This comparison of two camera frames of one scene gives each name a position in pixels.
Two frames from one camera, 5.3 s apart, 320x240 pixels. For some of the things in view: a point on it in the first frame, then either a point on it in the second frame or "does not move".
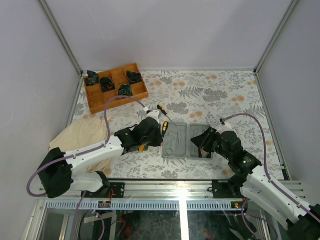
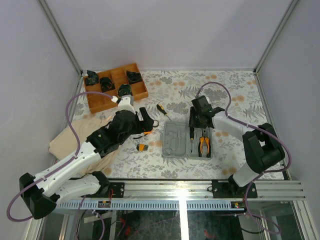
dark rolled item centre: (125, 90) does not move
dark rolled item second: (106, 84) does not move
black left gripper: (159, 140) -> (146, 125)
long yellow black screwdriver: (164, 131) -> (192, 136)
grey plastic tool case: (177, 142) does not move
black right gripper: (206, 137) -> (192, 121)
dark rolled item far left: (93, 78) does not move
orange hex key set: (143, 148) does not move
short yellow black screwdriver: (162, 108) does not move
